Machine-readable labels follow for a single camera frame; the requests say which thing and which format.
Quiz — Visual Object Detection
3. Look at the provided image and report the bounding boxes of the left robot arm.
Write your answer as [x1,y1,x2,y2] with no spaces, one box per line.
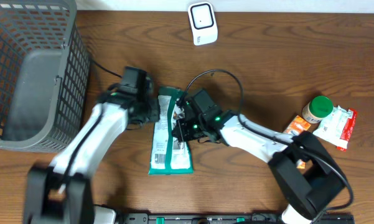
[22,67,159,224]

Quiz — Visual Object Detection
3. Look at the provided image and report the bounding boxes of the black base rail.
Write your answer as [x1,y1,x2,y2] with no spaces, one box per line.
[121,212,355,224]

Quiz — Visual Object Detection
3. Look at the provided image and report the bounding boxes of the red coffee stick sachet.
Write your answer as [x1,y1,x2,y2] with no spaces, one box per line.
[337,108,358,152]

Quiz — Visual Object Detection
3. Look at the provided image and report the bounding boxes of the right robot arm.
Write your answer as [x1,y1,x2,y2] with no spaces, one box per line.
[172,89,347,223]

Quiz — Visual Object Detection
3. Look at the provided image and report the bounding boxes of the orange tissue pack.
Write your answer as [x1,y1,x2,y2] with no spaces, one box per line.
[283,115,311,136]
[296,159,306,169]

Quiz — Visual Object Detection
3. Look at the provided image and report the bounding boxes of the mint green wipes pack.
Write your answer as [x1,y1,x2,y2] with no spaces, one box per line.
[313,106,353,148]

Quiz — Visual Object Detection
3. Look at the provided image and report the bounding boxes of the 3M comfort grip gloves pack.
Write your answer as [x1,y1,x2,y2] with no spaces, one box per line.
[148,86,194,175]

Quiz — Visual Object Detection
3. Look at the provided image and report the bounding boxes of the white barcode scanner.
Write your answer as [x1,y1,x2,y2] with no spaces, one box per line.
[187,1,218,46]

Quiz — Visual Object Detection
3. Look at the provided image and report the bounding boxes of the grey plastic basket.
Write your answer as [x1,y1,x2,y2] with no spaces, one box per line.
[0,0,90,152]

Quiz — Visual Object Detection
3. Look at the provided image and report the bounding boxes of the green-lid seasoning jar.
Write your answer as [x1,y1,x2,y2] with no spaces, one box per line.
[302,96,334,124]

